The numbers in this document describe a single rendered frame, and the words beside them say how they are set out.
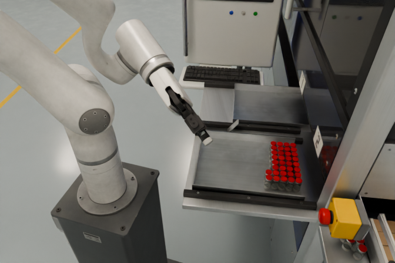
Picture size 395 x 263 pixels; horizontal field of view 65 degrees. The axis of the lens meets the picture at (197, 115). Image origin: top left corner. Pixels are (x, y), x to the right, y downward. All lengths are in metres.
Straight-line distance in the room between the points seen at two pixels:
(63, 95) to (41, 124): 2.19
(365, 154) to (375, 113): 0.12
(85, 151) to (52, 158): 1.68
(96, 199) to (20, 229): 1.24
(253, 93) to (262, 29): 0.40
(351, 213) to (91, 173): 0.68
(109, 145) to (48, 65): 0.28
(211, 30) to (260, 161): 0.84
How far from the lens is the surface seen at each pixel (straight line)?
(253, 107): 1.34
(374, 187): 0.91
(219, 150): 1.13
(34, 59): 0.71
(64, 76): 0.72
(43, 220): 2.20
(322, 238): 0.98
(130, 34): 0.80
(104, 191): 0.98
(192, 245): 1.91
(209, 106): 1.33
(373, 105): 0.72
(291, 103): 1.40
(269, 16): 1.67
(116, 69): 0.80
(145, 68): 0.76
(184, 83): 1.62
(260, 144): 1.17
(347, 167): 0.83
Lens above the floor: 1.68
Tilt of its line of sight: 38 degrees down
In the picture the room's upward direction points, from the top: straight up
